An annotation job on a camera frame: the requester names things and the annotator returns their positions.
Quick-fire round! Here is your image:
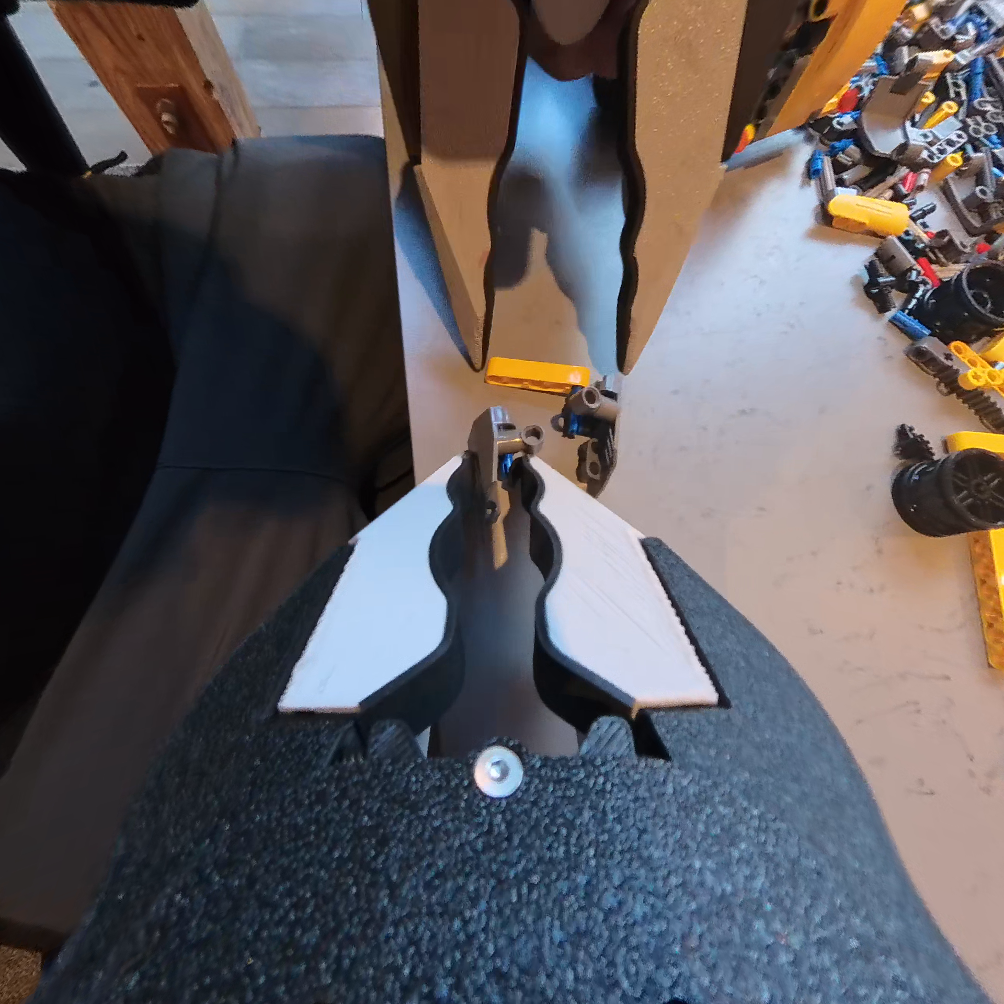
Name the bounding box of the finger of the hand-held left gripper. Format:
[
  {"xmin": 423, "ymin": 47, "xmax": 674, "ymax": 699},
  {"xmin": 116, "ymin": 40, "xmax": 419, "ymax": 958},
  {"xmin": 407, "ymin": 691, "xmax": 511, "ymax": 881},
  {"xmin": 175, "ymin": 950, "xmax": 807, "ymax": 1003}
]
[
  {"xmin": 615, "ymin": 0, "xmax": 748, "ymax": 376},
  {"xmin": 412, "ymin": 0, "xmax": 528, "ymax": 373}
]

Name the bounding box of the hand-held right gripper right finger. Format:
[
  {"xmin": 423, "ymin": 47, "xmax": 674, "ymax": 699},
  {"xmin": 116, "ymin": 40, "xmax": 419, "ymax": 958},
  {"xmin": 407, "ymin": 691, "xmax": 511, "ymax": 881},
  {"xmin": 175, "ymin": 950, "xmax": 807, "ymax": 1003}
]
[{"xmin": 524, "ymin": 457, "xmax": 721, "ymax": 718}]

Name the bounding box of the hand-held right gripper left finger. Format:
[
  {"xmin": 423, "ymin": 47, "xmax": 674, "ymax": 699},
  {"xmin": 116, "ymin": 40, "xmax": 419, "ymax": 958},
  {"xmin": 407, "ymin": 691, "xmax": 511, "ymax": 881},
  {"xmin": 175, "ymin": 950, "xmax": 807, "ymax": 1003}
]
[{"xmin": 278, "ymin": 455, "xmax": 473, "ymax": 716}]

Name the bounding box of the small grey toy connector piece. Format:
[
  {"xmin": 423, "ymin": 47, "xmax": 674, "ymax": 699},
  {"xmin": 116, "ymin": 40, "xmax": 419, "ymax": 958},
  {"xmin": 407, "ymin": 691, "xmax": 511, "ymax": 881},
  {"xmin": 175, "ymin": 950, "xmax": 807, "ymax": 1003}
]
[{"xmin": 466, "ymin": 406, "xmax": 546, "ymax": 569}]

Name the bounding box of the grey toy plate with blue pins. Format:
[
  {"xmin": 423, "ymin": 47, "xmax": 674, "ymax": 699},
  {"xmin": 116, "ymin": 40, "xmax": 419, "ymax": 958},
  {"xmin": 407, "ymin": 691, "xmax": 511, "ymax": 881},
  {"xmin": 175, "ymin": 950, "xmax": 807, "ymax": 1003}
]
[{"xmin": 551, "ymin": 372, "xmax": 624, "ymax": 499}]

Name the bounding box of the short yellow toy beam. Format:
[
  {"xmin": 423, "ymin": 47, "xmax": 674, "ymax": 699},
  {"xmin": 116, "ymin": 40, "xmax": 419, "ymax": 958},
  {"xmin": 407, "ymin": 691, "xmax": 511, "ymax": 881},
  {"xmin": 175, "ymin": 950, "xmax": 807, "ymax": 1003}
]
[{"xmin": 484, "ymin": 357, "xmax": 591, "ymax": 391}]

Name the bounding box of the grey desk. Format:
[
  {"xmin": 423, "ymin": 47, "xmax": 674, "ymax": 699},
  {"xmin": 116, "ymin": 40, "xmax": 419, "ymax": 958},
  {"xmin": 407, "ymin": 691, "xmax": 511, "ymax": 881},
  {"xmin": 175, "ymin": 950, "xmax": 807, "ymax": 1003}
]
[{"xmin": 380, "ymin": 63, "xmax": 1004, "ymax": 982}]

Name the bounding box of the yellow toy vehicle model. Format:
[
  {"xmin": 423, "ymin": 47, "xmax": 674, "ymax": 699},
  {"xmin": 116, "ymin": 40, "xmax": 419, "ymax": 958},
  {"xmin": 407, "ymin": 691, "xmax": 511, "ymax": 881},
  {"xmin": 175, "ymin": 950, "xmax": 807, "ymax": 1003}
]
[{"xmin": 722, "ymin": 0, "xmax": 915, "ymax": 169}]

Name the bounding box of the yellow curved toy panel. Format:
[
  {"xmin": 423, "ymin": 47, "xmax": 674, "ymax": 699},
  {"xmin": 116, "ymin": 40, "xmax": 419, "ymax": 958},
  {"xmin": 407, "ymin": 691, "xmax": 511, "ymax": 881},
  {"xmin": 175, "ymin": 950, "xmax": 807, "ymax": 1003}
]
[{"xmin": 827, "ymin": 193, "xmax": 912, "ymax": 236}]

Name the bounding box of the pile of small toy parts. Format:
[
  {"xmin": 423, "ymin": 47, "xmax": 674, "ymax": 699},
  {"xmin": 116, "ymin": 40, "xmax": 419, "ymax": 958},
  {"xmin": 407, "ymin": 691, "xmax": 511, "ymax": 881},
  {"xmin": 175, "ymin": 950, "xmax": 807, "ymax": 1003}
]
[{"xmin": 808, "ymin": 0, "xmax": 1004, "ymax": 346}]

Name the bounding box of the black toy wheel rim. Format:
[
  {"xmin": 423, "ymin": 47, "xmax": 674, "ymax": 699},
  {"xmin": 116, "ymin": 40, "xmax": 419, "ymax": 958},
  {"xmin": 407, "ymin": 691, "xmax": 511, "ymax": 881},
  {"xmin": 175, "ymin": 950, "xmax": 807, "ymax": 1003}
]
[{"xmin": 918, "ymin": 263, "xmax": 1004, "ymax": 334}]

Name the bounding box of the black spoked toy wheel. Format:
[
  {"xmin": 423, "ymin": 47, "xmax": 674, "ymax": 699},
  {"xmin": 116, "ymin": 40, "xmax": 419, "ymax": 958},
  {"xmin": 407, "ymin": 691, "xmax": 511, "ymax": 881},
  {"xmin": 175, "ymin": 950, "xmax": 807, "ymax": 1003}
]
[{"xmin": 890, "ymin": 449, "xmax": 1004, "ymax": 538}]

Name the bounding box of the black metal pole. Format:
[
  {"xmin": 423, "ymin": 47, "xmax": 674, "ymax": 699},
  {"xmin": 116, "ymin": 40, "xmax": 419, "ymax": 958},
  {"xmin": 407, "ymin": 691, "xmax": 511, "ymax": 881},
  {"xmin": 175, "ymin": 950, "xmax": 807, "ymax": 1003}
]
[{"xmin": 0, "ymin": 16, "xmax": 89, "ymax": 175}]

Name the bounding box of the wooden post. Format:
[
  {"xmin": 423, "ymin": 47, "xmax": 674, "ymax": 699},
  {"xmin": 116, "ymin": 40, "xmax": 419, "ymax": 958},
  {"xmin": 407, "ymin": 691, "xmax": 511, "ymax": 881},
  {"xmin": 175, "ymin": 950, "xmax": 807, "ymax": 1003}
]
[{"xmin": 49, "ymin": 0, "xmax": 261, "ymax": 155}]

